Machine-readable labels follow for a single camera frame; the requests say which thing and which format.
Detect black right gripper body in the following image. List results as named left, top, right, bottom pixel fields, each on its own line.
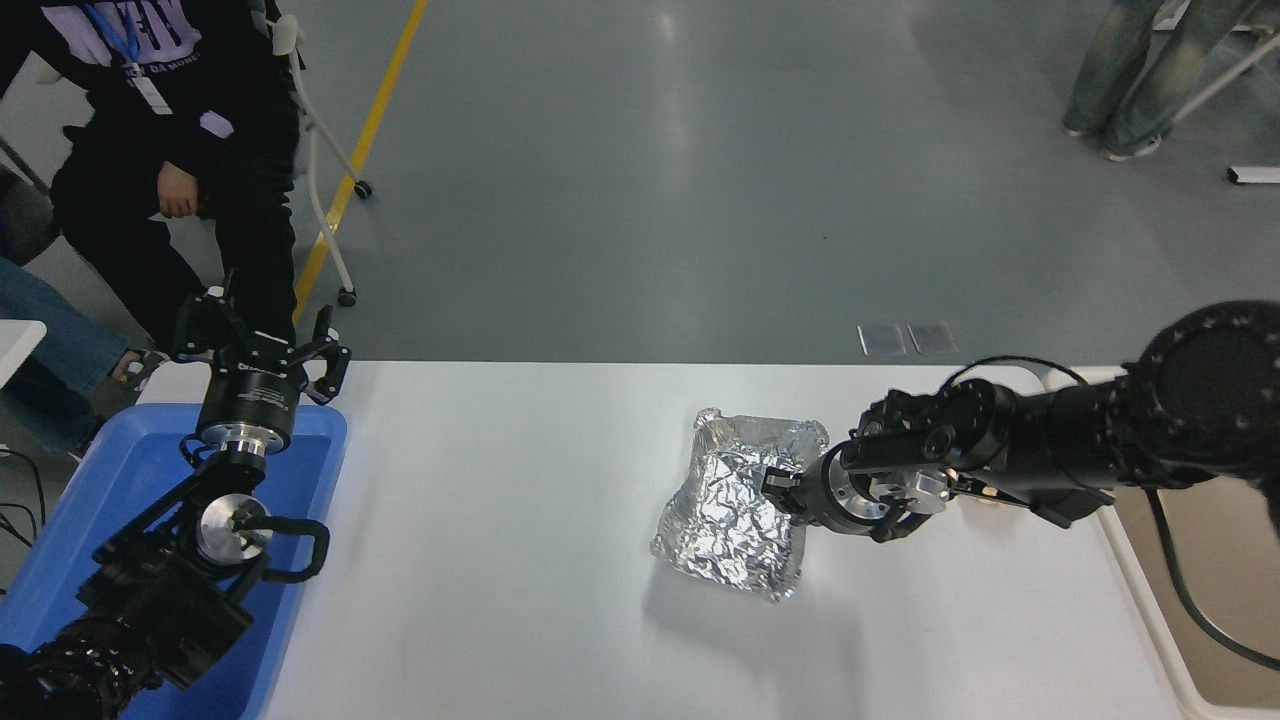
left=797, top=444, right=863, bottom=532

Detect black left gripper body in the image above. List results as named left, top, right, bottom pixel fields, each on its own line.
left=199, top=358, right=306, bottom=435

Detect crinkled foil tray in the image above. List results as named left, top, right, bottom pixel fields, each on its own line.
left=650, top=407, right=831, bottom=601

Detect person's hand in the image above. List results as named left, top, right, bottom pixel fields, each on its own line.
left=157, top=162, right=202, bottom=220

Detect seated person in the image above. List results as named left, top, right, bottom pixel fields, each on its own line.
left=0, top=0, right=302, bottom=353

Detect blue plastic tray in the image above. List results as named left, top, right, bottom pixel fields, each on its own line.
left=0, top=403, right=349, bottom=720

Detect person's leg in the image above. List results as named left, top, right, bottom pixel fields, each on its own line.
left=0, top=258, right=167, bottom=457

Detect white side table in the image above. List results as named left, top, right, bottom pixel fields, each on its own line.
left=0, top=320, right=47, bottom=389

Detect large pale bin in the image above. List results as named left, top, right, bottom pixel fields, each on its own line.
left=1045, top=365, right=1280, bottom=720

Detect standing person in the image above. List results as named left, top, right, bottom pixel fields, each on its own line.
left=1062, top=0, right=1263, bottom=163

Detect white wheeled chair frame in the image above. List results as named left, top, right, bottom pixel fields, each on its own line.
left=263, top=14, right=373, bottom=308

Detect thin black floor cables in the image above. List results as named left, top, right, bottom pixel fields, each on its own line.
left=0, top=448, right=48, bottom=551

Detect white wheeled stand frame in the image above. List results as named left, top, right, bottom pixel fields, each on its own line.
left=1150, top=0, right=1280, bottom=126

